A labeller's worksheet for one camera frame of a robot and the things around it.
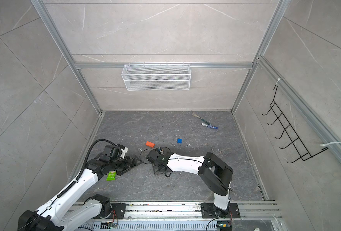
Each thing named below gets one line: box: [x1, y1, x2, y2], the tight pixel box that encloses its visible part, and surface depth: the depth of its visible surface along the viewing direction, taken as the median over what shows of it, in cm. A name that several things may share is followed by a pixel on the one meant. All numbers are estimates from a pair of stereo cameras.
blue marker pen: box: [201, 122, 219, 130], surface depth 113 cm
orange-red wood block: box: [144, 141, 156, 148], surface depth 102 cm
